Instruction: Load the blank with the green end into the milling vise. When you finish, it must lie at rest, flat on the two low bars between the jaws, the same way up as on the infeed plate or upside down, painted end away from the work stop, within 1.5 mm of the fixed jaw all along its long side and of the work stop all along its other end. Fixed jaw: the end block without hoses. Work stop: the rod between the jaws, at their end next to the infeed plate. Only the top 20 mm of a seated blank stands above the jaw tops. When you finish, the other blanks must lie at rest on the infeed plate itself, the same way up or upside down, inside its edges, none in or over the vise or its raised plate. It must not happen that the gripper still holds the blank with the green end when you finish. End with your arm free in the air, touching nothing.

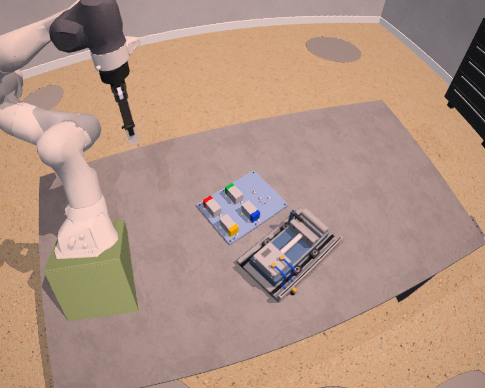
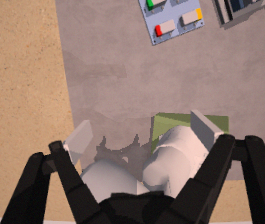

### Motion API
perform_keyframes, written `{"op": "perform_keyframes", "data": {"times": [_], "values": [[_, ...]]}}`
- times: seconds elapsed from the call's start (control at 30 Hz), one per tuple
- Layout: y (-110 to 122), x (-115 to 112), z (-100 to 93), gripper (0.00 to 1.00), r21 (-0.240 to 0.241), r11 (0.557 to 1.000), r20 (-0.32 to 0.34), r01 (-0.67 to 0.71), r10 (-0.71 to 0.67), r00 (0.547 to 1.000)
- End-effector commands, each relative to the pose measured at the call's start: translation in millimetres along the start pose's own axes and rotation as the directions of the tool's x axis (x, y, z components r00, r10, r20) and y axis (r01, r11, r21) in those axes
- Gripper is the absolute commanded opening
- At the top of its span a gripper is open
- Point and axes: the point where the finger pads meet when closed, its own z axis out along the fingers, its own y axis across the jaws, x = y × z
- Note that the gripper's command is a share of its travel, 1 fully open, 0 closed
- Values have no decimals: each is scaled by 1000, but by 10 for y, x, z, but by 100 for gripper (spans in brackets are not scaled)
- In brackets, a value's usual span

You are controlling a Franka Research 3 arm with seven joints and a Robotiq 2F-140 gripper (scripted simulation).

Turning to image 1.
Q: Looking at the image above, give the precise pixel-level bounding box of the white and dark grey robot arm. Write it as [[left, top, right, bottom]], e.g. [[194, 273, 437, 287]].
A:
[[0, 0, 140, 259]]

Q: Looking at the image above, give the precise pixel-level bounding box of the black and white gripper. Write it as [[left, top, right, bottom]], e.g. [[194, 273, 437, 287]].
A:
[[99, 61, 139, 146]]

